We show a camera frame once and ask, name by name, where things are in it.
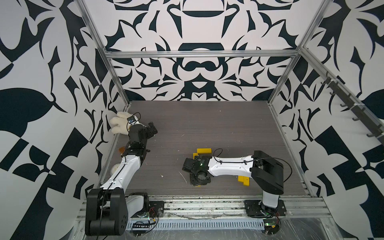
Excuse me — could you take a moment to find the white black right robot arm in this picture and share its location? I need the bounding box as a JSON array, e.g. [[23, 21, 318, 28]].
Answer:
[[182, 149, 285, 218]]

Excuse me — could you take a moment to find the circuit board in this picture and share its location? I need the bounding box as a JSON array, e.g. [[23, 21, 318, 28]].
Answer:
[[131, 222, 157, 236], [262, 219, 281, 236]]

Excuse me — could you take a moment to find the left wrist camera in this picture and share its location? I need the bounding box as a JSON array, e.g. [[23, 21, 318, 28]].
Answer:
[[127, 115, 140, 125]]

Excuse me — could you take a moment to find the right circuit board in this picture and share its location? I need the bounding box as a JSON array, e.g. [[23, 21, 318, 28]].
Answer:
[[262, 219, 281, 236]]

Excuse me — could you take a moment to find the black wall hook rack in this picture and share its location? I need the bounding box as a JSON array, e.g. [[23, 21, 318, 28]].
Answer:
[[321, 72, 384, 145]]

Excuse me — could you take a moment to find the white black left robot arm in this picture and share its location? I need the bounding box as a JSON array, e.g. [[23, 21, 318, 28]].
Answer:
[[85, 122, 158, 237]]

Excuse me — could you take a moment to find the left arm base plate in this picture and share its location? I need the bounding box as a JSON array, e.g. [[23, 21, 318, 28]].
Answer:
[[148, 201, 165, 218]]

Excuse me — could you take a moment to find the yellow block spare right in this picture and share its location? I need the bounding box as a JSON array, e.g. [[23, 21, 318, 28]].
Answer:
[[243, 177, 250, 187]]

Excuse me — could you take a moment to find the yellow block top bar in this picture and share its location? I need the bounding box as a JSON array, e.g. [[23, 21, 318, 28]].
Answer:
[[197, 148, 212, 155]]

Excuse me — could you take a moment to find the left circuit board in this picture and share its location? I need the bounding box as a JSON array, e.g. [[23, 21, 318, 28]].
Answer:
[[131, 222, 157, 236]]

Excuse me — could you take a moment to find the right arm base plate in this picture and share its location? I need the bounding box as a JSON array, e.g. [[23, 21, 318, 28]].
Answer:
[[244, 199, 286, 219]]

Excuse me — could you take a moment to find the white plush toy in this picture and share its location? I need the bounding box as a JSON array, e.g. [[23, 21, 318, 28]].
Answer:
[[110, 112, 133, 135]]

